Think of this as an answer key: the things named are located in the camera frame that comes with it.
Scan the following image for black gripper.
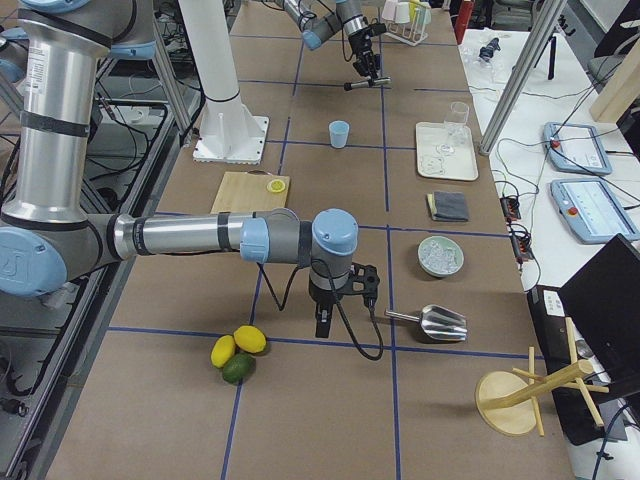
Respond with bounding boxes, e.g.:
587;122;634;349
348;25;381;80
309;267;349;338

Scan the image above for steel muddler black tip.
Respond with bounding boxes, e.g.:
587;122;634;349
343;77;391;91

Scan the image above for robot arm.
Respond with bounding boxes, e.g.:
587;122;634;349
1;1;358;337
275;0;390;91

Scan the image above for pink cup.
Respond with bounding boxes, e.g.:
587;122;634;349
381;0;399;22

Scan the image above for white cup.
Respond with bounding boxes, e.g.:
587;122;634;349
394;1;411;24

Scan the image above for light blue paper cup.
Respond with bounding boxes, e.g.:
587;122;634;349
328;120;350;149

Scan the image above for yellow cup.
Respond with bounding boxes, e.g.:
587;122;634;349
409;0;423;21

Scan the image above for whole yellow lemon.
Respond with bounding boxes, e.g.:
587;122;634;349
210;335;236;369
233;325;267;354

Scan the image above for green lime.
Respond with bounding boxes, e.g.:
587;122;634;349
222;352;256;384

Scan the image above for clear wine glass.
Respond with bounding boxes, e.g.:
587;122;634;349
441;101;469;153

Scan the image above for red cylinder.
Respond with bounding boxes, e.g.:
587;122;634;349
454;0;475;45

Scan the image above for steel ice scoop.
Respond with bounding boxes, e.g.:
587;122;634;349
384;304;468;343

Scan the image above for cream bear serving tray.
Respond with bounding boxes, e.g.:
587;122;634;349
415;122;479;181

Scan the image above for folded blue umbrella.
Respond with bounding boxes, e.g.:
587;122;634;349
478;37;501;63

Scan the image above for green bowl of ice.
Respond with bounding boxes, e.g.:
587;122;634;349
417;236;464;278

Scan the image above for wooden cutting board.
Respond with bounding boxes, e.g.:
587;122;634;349
211;172;290;214

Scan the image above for grey folded cloth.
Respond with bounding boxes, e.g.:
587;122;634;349
426;191;469;222

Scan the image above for red relay board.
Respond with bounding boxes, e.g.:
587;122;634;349
500;196;521;222

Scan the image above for round wooden stand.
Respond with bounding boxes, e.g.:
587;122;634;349
475;317;609;436

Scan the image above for blue teach pendant far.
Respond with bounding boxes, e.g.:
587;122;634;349
542;122;613;175

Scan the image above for blue teach pendant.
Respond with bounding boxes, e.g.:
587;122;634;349
549;179;639;245
542;122;613;175

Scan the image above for blue teach pendant near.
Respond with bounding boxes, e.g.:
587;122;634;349
549;179;639;245

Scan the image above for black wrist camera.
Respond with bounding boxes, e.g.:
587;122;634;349
350;263;380;305
367;21;387;37

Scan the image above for white wire cup rack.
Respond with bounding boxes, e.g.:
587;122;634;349
382;1;431;46

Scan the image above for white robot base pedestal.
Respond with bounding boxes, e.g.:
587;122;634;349
179;0;269;165

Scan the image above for aluminium frame post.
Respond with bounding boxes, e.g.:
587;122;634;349
479;0;567;156

